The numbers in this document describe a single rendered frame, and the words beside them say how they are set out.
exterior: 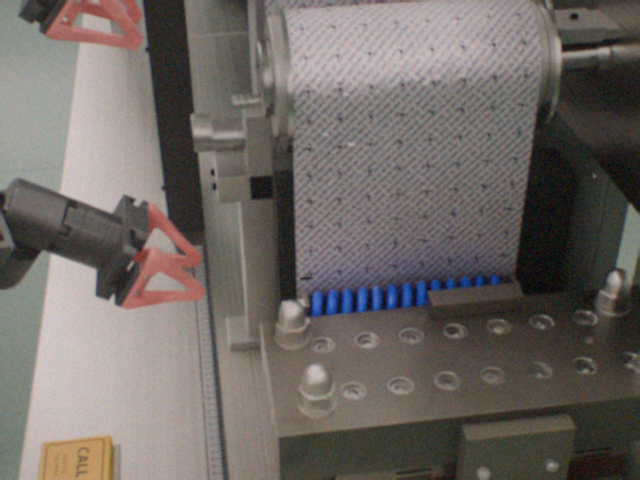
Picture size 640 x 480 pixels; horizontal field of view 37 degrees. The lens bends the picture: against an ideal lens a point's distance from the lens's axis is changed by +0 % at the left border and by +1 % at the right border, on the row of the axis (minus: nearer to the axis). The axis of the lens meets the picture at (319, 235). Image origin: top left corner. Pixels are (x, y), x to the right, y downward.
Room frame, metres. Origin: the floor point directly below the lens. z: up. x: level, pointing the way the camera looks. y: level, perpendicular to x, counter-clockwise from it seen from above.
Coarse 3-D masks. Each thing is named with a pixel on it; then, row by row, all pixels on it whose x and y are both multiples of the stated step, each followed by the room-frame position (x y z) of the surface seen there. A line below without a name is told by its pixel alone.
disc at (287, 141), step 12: (276, 0) 0.87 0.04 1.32; (276, 12) 0.87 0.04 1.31; (288, 48) 0.81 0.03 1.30; (288, 60) 0.80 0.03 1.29; (288, 72) 0.79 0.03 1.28; (288, 84) 0.79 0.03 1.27; (288, 96) 0.79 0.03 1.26; (288, 108) 0.79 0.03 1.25; (288, 120) 0.79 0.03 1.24; (288, 132) 0.79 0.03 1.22; (288, 144) 0.80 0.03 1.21
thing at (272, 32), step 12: (528, 0) 0.91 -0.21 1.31; (276, 24) 0.85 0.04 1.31; (540, 24) 0.86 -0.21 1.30; (264, 36) 0.91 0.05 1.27; (276, 36) 0.83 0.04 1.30; (540, 36) 0.85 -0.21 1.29; (276, 48) 0.82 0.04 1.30; (540, 48) 0.85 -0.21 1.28; (276, 60) 0.81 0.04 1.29; (276, 72) 0.81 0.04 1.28; (276, 84) 0.80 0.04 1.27; (540, 84) 0.84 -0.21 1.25; (276, 96) 0.81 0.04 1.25; (540, 96) 0.84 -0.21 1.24; (276, 108) 0.81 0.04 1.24; (540, 108) 0.85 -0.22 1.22; (276, 120) 0.82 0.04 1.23; (276, 132) 0.82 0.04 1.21
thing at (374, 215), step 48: (384, 144) 0.81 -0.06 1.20; (432, 144) 0.82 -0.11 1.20; (480, 144) 0.82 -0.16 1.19; (528, 144) 0.83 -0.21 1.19; (336, 192) 0.80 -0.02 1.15; (384, 192) 0.81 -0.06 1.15; (432, 192) 0.82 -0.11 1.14; (480, 192) 0.82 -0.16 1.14; (336, 240) 0.80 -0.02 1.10; (384, 240) 0.81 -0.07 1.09; (432, 240) 0.82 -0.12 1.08; (480, 240) 0.82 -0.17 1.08; (336, 288) 0.80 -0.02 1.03; (384, 288) 0.81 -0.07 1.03
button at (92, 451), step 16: (48, 448) 0.68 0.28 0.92; (64, 448) 0.68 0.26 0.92; (80, 448) 0.68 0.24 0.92; (96, 448) 0.68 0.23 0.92; (112, 448) 0.70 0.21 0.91; (48, 464) 0.66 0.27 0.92; (64, 464) 0.66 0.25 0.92; (80, 464) 0.66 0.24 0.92; (96, 464) 0.66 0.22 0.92; (112, 464) 0.68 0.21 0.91
